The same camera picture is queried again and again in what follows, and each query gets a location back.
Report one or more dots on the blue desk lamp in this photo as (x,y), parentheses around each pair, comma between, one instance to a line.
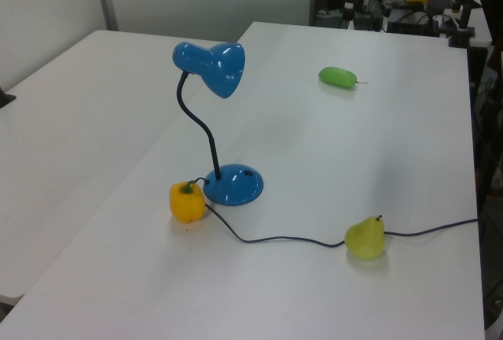
(228,69)

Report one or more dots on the yellow bell pepper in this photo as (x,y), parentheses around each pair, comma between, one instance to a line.
(186,202)

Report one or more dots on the green cucumber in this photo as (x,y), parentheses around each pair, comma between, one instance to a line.
(336,77)

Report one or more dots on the yellow-green pear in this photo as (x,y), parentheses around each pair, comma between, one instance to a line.
(365,240)

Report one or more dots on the black electronics box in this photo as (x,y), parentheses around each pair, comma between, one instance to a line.
(412,24)

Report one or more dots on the dark brown board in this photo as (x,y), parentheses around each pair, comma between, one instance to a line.
(493,22)

